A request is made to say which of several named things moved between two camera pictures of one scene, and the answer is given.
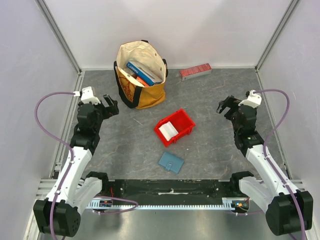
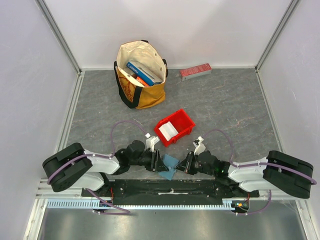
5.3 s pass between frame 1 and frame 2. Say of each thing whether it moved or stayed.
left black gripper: moved
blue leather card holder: moved
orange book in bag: stayed
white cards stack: stayed
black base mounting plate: stayed
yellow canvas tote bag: stayed
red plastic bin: stayed
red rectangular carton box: stayed
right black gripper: moved
